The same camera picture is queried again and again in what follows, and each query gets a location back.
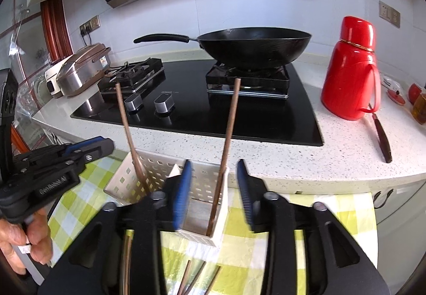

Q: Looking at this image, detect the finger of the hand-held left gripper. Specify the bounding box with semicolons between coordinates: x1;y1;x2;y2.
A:
71;139;116;176
65;136;105;154

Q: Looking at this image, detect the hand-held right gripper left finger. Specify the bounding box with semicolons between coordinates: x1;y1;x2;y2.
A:
38;160;194;295

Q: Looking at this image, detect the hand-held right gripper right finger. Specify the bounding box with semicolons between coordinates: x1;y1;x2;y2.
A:
236;159;390;295

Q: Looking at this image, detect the white perforated utensil holder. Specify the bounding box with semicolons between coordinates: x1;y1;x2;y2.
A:
103;150;230;247

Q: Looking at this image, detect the person's left hand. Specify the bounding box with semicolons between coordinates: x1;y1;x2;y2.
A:
0;208;54;276

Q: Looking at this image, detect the yellow white checkered tablecloth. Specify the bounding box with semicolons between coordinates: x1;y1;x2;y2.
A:
47;149;378;295

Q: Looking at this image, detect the silver cooktop knob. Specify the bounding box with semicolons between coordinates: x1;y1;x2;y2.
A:
124;94;144;113
154;93;175;115

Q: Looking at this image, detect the small white appliance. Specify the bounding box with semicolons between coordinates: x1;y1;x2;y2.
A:
45;55;72;99

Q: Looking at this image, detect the brown silver rice cooker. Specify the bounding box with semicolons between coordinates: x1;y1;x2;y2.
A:
56;43;112;97

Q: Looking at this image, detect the black glass gas cooktop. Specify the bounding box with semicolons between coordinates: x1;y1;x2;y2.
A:
70;59;325;146

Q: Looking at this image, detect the black burner grate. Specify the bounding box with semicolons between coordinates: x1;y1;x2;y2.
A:
99;61;166;97
205;62;290;96

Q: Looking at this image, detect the black wok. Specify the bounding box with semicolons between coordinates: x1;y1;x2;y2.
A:
133;27;312;71

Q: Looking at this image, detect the red thermos jug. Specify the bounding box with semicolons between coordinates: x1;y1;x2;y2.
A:
321;16;382;121

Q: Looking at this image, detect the white base cabinet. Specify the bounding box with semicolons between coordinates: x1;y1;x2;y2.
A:
369;178;426;295

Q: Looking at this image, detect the white plastic packet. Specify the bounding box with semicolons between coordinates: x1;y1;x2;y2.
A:
379;73;403;92

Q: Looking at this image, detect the amber oil bottle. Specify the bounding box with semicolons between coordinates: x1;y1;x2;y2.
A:
412;82;426;125

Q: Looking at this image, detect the round red container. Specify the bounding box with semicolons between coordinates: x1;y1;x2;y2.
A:
408;83;425;105

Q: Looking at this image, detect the gold wall socket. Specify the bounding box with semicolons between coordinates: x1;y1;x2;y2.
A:
379;0;401;28
79;15;100;36

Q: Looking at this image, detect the black cabinet handle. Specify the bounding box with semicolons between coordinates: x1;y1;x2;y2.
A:
373;189;394;209

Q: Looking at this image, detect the dark handled knife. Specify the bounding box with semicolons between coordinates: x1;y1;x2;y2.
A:
370;112;393;163

